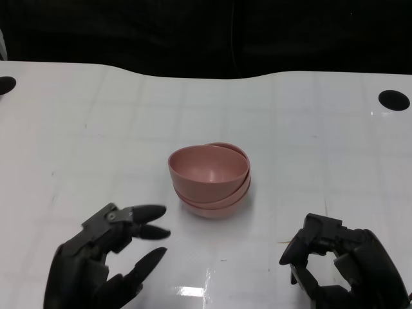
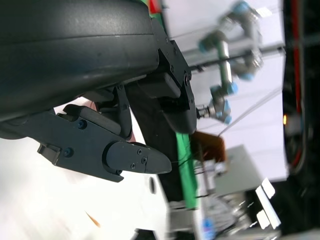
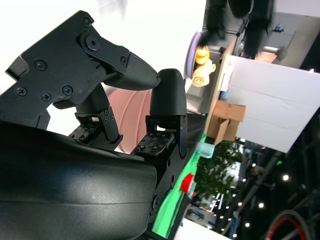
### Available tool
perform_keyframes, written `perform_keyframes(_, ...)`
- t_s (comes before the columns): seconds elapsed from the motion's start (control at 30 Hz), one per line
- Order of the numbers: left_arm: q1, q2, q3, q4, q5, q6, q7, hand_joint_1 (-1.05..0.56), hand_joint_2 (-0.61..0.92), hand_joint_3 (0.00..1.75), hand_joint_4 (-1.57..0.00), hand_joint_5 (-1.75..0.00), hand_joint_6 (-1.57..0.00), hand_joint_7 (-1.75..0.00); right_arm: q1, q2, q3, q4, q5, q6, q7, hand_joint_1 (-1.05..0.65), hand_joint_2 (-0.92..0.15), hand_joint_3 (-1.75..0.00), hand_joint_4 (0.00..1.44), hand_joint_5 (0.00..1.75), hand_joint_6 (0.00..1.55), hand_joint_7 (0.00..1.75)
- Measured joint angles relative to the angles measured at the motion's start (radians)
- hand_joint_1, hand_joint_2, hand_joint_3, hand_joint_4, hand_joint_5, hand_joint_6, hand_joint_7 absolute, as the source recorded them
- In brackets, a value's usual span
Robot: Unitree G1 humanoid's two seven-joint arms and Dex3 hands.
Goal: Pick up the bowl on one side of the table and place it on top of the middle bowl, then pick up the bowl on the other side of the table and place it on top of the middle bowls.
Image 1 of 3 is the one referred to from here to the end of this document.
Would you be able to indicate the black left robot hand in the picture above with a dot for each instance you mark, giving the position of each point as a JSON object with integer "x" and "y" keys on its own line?
{"x": 74, "y": 267}

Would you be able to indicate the pink plastic bowl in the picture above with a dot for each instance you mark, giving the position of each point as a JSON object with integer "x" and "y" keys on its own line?
{"x": 206, "y": 167}
{"x": 212, "y": 212}
{"x": 238, "y": 193}

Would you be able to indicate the black round table grommet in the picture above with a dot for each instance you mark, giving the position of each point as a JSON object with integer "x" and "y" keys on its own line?
{"x": 6, "y": 85}
{"x": 394, "y": 100}

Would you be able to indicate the white object at table edge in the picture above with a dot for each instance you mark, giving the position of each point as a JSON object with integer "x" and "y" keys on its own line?
{"x": 2, "y": 45}

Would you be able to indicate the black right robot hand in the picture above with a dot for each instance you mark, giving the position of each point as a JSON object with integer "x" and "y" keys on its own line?
{"x": 370, "y": 264}

